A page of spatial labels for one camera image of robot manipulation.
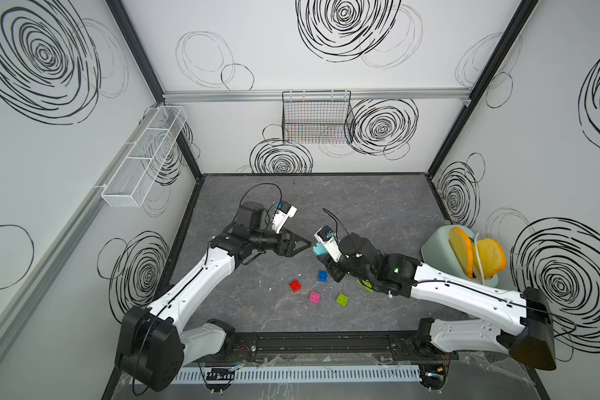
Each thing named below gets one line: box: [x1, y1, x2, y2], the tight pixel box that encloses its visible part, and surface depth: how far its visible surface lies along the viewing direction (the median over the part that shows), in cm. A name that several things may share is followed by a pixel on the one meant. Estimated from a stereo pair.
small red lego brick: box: [289, 279, 303, 293], surface depth 86 cm
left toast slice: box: [449, 226, 474, 279], surface depth 73 cm
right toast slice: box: [472, 238, 507, 279], surface depth 72 cm
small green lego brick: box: [335, 293, 350, 307], surface depth 84 cm
